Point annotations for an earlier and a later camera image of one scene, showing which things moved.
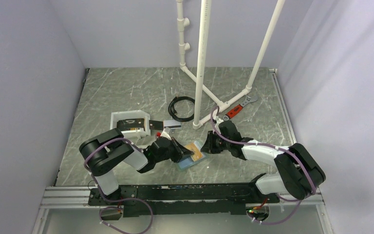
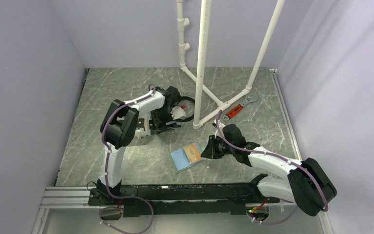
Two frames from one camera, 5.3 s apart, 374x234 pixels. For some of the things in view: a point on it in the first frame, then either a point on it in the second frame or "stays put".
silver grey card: (173, 124) stays put
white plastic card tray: (140, 114) → (132, 128)
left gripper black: (181, 151) → (159, 123)
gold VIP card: (197, 155) stays put
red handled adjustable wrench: (248, 99) stays put
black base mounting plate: (174, 200) stays put
